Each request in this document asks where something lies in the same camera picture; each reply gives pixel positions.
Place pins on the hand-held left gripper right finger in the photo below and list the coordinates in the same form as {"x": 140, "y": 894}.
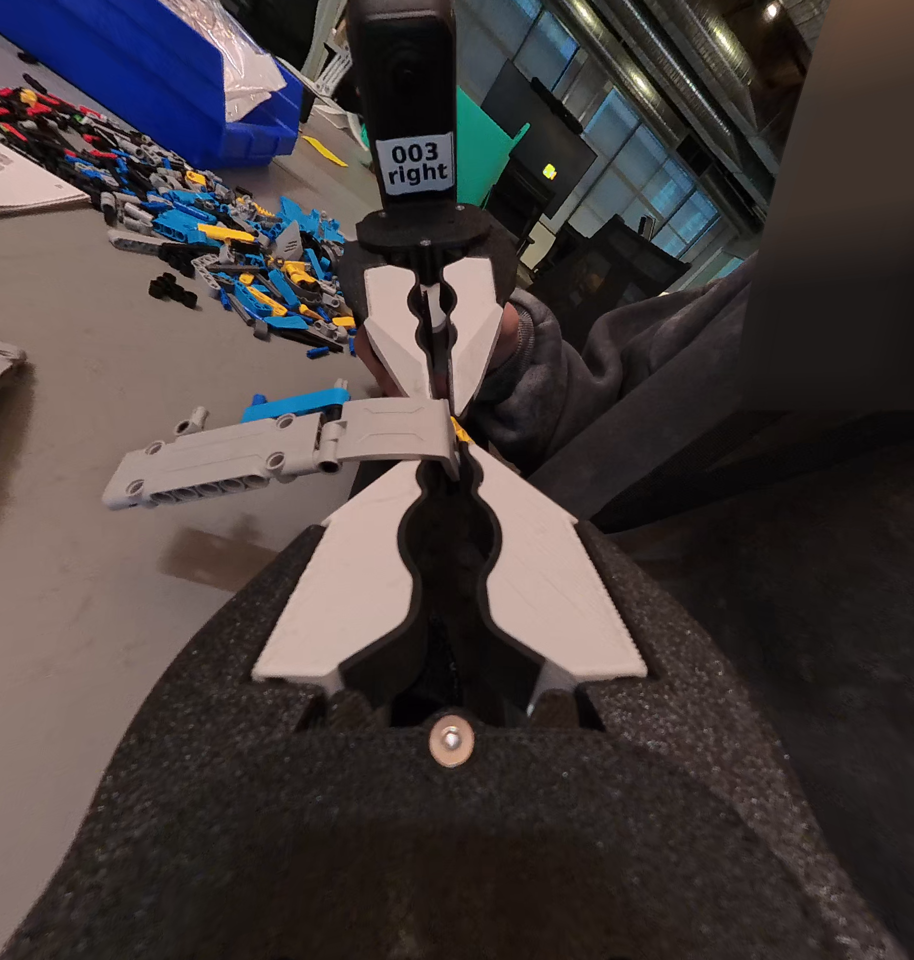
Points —
{"x": 562, "y": 592}

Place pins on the black wall screen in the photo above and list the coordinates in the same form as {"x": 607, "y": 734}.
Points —
{"x": 547, "y": 142}

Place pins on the person's grey sweatshirt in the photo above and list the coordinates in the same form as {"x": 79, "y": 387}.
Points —
{"x": 839, "y": 600}

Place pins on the metal ventilation duct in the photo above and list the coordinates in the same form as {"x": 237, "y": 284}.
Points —
{"x": 727, "y": 52}

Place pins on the yellow sticky note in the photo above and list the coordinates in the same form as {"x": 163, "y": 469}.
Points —
{"x": 323, "y": 150}

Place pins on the open instruction booklet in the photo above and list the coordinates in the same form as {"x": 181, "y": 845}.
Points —
{"x": 22, "y": 180}

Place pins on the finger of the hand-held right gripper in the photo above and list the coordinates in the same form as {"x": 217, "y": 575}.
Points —
{"x": 476, "y": 315}
{"x": 389, "y": 315}

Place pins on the ceiling spotlight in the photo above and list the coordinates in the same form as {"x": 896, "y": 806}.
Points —
{"x": 770, "y": 9}

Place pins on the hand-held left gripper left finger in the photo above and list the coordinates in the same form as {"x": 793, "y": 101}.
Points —
{"x": 344, "y": 592}

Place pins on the grey blue toy assembly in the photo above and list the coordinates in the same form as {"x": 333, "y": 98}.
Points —
{"x": 202, "y": 465}

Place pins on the person's right hand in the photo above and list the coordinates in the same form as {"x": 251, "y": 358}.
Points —
{"x": 371, "y": 364}

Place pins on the clear plastic bag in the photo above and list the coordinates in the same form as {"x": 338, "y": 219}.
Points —
{"x": 247, "y": 82}

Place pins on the blue storage bin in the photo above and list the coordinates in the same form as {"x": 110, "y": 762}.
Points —
{"x": 127, "y": 60}

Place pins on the yellow toy connector pin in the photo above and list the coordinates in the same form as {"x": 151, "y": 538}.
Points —
{"x": 461, "y": 431}

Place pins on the pile of toy bricks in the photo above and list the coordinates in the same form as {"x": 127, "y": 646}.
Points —
{"x": 202, "y": 217}

